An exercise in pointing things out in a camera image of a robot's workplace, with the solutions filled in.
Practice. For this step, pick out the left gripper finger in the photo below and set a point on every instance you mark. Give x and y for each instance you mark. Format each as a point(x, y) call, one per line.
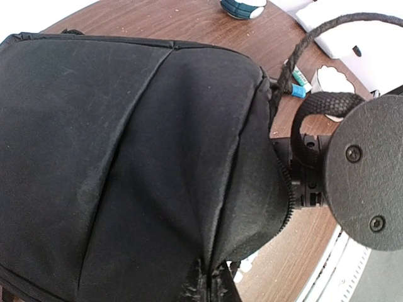
point(213, 286)

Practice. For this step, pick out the black student bag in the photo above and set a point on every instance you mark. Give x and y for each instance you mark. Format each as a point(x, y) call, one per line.
point(97, 140)

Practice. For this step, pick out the white marker teal label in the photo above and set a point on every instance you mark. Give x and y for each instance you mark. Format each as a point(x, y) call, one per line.
point(297, 78)

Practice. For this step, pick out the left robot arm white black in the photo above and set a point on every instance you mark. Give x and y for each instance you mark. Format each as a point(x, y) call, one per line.
point(245, 184)

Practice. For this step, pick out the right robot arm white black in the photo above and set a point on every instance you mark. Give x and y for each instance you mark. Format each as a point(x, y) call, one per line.
point(372, 50)

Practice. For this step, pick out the blue cap black highlighter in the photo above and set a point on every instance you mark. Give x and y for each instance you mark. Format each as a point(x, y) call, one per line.
point(298, 91)

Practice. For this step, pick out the white scalloped dish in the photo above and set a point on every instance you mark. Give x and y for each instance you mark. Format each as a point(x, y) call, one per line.
point(329, 79)

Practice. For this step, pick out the dark bowl white inside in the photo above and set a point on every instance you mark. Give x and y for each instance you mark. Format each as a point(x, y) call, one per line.
point(243, 9)

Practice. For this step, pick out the aluminium front rail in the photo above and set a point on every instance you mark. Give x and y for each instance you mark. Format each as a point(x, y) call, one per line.
point(348, 271)

